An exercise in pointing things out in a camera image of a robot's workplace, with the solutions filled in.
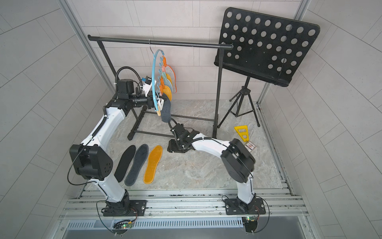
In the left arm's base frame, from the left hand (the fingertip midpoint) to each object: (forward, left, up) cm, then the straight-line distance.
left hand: (166, 97), depth 76 cm
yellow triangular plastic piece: (0, -48, -31) cm, 57 cm away
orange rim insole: (+23, +1, 0) cm, 23 cm away
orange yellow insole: (+7, +1, -1) cm, 7 cm away
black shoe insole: (-20, +25, -31) cm, 45 cm away
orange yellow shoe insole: (-17, +9, -32) cm, 37 cm away
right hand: (-17, -1, -26) cm, 31 cm away
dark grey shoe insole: (-18, +17, -32) cm, 40 cm away
